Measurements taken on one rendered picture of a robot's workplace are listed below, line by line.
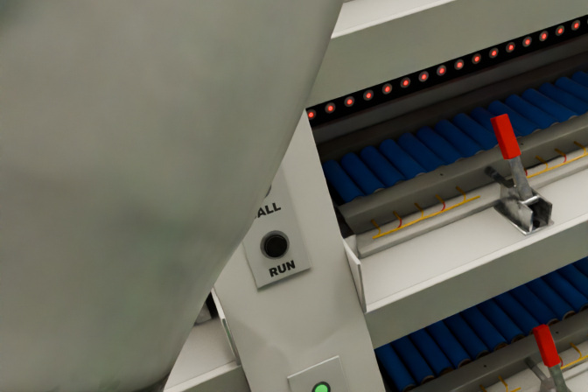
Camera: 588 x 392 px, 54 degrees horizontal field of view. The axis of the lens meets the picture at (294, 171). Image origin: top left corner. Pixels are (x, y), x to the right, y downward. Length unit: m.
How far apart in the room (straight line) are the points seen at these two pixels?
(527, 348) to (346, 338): 0.23
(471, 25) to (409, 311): 0.21
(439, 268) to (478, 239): 0.04
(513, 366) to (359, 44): 0.35
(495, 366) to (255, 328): 0.27
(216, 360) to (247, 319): 0.04
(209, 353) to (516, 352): 0.31
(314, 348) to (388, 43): 0.22
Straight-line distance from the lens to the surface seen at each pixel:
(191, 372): 0.43
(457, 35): 0.44
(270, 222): 0.39
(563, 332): 0.64
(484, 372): 0.60
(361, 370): 0.45
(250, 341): 0.42
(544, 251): 0.51
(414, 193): 0.49
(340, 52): 0.39
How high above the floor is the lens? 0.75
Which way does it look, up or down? 15 degrees down
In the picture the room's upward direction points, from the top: 17 degrees counter-clockwise
